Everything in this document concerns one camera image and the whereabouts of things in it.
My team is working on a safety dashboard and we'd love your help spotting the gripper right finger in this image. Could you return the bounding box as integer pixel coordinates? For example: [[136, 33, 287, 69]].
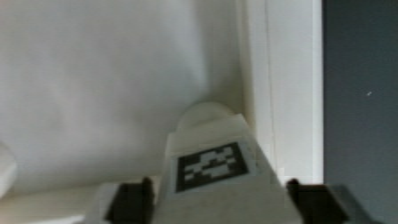
[[284, 178, 387, 224]]

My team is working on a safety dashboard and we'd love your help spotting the white square tabletop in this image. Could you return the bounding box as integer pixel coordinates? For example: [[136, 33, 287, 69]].
[[0, 0, 325, 224]]

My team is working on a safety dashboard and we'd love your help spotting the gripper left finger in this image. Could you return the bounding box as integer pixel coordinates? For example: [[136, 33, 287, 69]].
[[87, 177, 154, 224]]

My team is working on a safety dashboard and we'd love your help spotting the white leg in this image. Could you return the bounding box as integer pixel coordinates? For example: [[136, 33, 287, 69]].
[[151, 113, 303, 224]]

